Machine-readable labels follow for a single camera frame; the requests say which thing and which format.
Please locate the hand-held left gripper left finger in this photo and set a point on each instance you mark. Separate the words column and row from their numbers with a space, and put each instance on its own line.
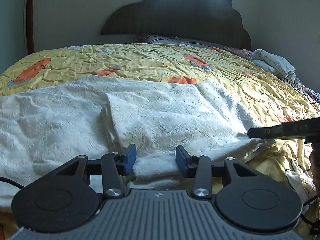
column 130, row 158

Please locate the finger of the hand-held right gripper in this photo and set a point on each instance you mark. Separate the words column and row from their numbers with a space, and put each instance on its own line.
column 275, row 131

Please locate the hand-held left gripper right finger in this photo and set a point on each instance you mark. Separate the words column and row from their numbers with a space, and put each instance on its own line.
column 182, row 161

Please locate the white textured blanket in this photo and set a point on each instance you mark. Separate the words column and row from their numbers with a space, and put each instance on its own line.
column 125, row 120

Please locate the person's right hand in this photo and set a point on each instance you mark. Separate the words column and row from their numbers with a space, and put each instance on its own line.
column 315, row 162

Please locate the striped dark cloth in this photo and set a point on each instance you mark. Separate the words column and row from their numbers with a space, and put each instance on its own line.
column 303, row 90

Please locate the white folded cloth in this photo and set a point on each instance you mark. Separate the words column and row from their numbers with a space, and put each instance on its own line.
column 271, row 61

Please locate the brown crumpled cloth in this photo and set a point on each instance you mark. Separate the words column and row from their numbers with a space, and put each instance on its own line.
column 237, row 51

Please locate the yellow printed blanket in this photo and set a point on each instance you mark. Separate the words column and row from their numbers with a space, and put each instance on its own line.
column 160, row 60

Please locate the grey pillow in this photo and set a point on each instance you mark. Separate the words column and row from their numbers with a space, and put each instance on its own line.
column 162, row 40

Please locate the dark scalloped headboard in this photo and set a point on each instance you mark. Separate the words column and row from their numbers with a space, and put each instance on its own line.
column 180, row 12

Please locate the brown wooden door frame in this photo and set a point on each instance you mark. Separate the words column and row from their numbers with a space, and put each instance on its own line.
column 30, row 17

